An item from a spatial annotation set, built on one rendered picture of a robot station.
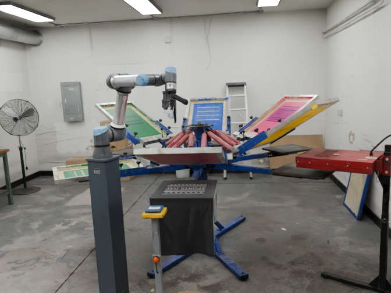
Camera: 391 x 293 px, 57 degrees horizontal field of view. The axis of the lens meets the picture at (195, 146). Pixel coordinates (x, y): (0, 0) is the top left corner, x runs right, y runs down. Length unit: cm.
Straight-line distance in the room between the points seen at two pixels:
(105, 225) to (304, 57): 522
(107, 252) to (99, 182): 55
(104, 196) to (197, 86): 456
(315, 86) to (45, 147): 551
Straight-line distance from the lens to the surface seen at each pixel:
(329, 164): 295
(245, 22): 708
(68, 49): 777
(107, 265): 301
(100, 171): 276
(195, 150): 234
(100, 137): 275
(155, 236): 231
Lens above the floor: 168
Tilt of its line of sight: 9 degrees down
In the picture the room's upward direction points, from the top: 2 degrees counter-clockwise
